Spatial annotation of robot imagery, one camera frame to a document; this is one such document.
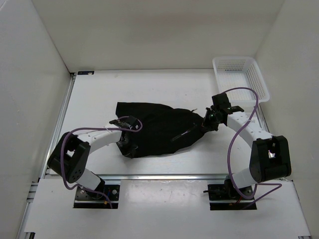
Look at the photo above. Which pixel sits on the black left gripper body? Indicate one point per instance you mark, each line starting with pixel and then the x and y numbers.
pixel 126 147

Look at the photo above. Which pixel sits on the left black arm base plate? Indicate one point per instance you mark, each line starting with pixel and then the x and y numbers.
pixel 87 200

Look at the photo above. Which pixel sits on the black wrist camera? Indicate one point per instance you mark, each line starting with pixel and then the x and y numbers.
pixel 221 101
pixel 127 122

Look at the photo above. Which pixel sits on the black shorts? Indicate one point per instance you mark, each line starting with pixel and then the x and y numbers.
pixel 165 129

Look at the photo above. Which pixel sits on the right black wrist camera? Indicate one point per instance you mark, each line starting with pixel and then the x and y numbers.
pixel 221 101

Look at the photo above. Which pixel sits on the small dark corner label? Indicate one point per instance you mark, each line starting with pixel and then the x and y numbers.
pixel 85 72

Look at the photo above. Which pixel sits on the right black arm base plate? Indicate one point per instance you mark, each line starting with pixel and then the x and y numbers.
pixel 223 197

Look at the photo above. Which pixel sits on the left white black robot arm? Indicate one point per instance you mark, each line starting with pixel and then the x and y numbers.
pixel 70 156

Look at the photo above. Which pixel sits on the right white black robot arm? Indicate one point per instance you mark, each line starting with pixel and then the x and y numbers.
pixel 269 158

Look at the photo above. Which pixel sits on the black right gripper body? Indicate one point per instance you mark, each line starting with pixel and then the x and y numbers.
pixel 210 121

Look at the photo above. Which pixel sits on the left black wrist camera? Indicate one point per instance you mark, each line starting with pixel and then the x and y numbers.
pixel 127 122

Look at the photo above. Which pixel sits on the white perforated plastic basket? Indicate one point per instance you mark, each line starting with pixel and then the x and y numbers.
pixel 236 73

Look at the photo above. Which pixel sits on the silver aluminium table rail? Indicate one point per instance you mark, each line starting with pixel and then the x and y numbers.
pixel 90 101

